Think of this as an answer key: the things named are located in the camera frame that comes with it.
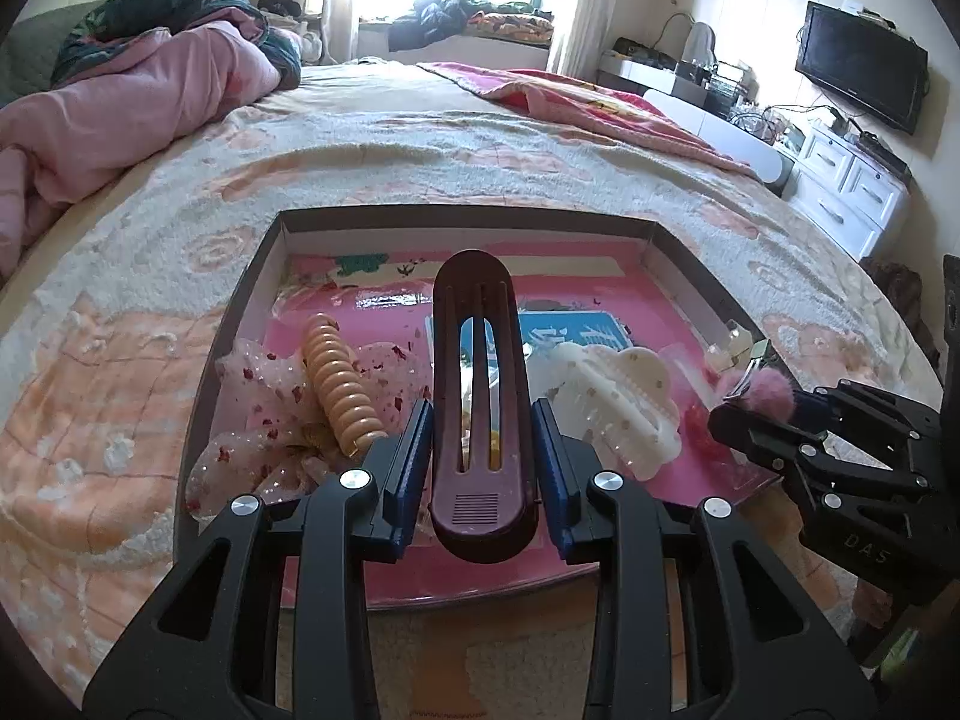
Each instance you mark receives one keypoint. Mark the beige spiral hair clip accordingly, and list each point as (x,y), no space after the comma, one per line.
(341,390)

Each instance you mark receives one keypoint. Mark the dark floral quilt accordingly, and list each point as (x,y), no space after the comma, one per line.
(172,7)

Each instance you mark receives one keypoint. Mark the dark jacket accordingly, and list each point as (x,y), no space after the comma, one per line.
(431,19)

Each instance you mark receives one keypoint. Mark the blue printed card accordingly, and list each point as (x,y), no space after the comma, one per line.
(570,330)

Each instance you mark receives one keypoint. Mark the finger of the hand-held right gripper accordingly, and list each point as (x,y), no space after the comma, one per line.
(757,435)
(870,409)

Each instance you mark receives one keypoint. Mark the white rounded footboard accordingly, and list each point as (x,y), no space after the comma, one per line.
(720,131)

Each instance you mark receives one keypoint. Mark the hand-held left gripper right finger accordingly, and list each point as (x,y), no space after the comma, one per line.
(550,465)

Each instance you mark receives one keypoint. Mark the white flower claw clip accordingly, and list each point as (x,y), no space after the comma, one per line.
(615,405)

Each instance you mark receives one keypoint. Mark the white desk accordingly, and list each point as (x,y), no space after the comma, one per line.
(637,75)

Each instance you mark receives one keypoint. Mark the green quilted headboard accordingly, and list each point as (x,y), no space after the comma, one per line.
(30,45)

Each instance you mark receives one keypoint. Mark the black flat television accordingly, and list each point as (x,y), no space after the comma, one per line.
(862,64)

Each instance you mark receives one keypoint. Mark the pink quilt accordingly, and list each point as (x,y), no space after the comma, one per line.
(135,97)

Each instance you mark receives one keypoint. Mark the small white hair clip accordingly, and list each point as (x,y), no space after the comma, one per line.
(729,345)

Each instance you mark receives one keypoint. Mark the sheer white curtain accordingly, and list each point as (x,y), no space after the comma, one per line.
(581,7)
(337,0)

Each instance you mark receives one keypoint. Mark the maroon long hair clip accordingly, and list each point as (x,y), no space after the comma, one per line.
(450,390)

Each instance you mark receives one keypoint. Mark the floral cushion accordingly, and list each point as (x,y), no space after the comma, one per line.
(514,24)

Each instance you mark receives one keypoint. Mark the black bag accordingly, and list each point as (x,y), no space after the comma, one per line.
(279,1)

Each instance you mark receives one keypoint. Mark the brown fluffy cloth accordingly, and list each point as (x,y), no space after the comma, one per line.
(900,300)

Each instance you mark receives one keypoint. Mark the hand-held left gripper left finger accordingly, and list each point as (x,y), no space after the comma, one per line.
(411,465)

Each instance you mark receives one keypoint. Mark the shallow brown box pink inside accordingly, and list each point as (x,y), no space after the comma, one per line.
(660,270)

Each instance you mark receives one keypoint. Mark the floral sheer scrunchie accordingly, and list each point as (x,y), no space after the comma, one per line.
(255,420)

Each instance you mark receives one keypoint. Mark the red and pink blanket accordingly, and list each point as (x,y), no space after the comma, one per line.
(585,101)

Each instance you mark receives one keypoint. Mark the white desk lamp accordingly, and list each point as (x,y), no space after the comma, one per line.
(699,41)

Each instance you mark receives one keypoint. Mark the white drawer cabinet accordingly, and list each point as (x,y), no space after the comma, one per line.
(847,184)

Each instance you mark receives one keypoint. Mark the black set-top box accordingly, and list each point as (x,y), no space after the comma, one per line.
(885,154)

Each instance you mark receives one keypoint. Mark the pink pompom hair clip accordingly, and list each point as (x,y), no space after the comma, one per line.
(772,394)

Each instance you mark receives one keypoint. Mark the metal desk rack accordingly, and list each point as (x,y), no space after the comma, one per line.
(727,90)

